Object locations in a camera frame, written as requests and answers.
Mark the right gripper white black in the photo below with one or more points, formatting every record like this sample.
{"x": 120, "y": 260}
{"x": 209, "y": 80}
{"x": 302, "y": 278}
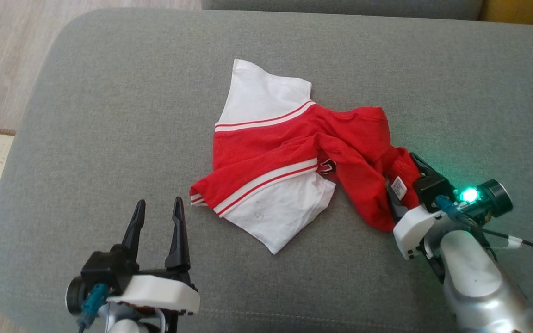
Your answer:
{"x": 414, "y": 229}

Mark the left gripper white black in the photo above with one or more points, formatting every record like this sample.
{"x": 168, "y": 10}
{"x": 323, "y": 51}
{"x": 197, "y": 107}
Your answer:
{"x": 155, "y": 289}

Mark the red white basketball jersey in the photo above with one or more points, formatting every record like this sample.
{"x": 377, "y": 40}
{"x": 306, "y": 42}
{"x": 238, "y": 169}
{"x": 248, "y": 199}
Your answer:
{"x": 271, "y": 152}

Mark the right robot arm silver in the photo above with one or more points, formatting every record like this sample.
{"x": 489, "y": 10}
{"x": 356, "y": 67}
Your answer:
{"x": 479, "y": 277}

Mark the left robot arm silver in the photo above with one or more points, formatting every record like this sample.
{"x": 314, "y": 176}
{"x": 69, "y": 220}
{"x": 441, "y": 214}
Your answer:
{"x": 130, "y": 326}

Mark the grey sofa seat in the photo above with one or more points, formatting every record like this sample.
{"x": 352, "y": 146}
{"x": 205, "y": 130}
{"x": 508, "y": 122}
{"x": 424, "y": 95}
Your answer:
{"x": 109, "y": 138}

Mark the grey sofa back cushion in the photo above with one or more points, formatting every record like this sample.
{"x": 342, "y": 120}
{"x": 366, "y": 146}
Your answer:
{"x": 340, "y": 7}

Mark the yellow sofa cushion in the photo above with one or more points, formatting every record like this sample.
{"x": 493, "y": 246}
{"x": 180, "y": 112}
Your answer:
{"x": 525, "y": 10}

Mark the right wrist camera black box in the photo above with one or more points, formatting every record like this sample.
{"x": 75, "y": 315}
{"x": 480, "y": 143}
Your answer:
{"x": 433, "y": 192}

